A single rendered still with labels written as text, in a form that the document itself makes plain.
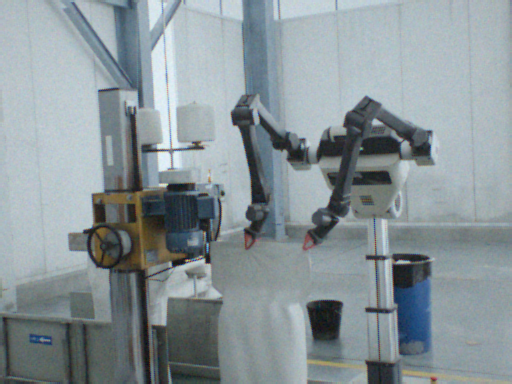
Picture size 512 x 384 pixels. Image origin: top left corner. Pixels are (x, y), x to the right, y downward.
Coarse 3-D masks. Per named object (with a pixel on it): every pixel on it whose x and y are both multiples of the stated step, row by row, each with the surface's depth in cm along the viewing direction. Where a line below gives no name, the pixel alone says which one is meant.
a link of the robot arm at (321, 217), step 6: (318, 210) 290; (324, 210) 290; (330, 210) 294; (342, 210) 292; (348, 210) 294; (312, 216) 292; (318, 216) 290; (324, 216) 290; (342, 216) 294; (312, 222) 292; (318, 222) 290; (324, 222) 290
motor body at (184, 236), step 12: (168, 192) 289; (180, 192) 287; (192, 192) 289; (168, 204) 290; (180, 204) 287; (192, 204) 290; (168, 216) 290; (180, 216) 288; (192, 216) 289; (168, 228) 291; (180, 228) 289; (192, 228) 290; (168, 240) 291; (180, 240) 288; (192, 240) 289; (180, 252) 289; (192, 252) 291
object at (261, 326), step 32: (224, 256) 325; (256, 256) 318; (288, 256) 308; (224, 288) 326; (256, 288) 318; (288, 288) 309; (224, 320) 320; (256, 320) 310; (288, 320) 305; (224, 352) 321; (256, 352) 310; (288, 352) 305
